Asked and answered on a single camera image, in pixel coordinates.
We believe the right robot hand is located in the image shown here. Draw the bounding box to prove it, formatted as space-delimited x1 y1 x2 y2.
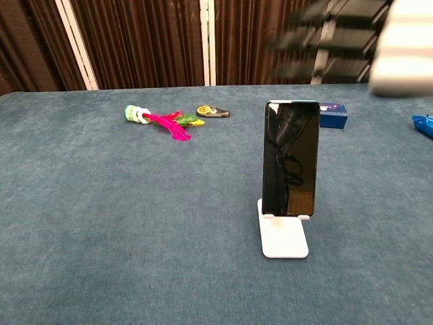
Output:
270 0 433 98

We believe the black smartphone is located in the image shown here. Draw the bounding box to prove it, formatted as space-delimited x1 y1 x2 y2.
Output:
261 100 321 218

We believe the white phone stand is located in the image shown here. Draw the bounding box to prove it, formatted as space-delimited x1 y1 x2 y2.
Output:
256 198 310 260

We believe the blue plastic package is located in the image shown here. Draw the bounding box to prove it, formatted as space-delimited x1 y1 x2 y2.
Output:
411 114 433 140

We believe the dark blue printed box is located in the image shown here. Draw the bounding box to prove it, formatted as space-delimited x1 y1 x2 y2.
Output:
318 102 349 130

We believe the correction tape dispenser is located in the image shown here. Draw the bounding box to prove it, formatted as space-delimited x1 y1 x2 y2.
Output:
196 105 231 119

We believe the feather shuttlecock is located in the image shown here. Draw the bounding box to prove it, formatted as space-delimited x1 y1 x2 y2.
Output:
123 104 206 143

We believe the dark brown pleated curtain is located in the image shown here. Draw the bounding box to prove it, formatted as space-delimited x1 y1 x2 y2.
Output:
0 0 390 97

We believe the white screen frame post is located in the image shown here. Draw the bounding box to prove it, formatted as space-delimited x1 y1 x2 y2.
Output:
310 0 342 85
199 0 217 87
54 0 99 91

